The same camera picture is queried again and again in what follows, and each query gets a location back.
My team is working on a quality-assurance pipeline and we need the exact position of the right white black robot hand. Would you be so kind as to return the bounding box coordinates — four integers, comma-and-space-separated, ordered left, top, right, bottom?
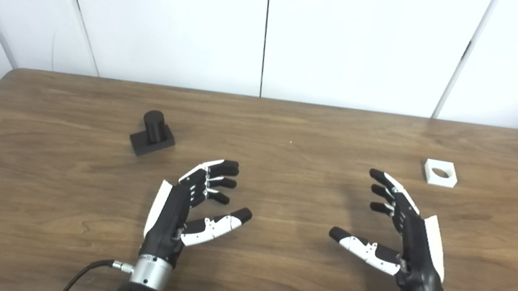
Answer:
319, 163, 473, 291

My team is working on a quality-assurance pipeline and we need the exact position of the black peg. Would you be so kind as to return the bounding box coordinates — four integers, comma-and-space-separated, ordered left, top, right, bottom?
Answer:
126, 107, 181, 162

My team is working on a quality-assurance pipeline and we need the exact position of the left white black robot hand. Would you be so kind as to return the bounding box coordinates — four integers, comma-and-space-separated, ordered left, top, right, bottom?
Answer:
128, 147, 262, 291

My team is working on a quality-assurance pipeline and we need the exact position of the white square piece with hole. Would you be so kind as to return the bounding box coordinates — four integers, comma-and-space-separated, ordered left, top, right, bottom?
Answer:
421, 158, 461, 189

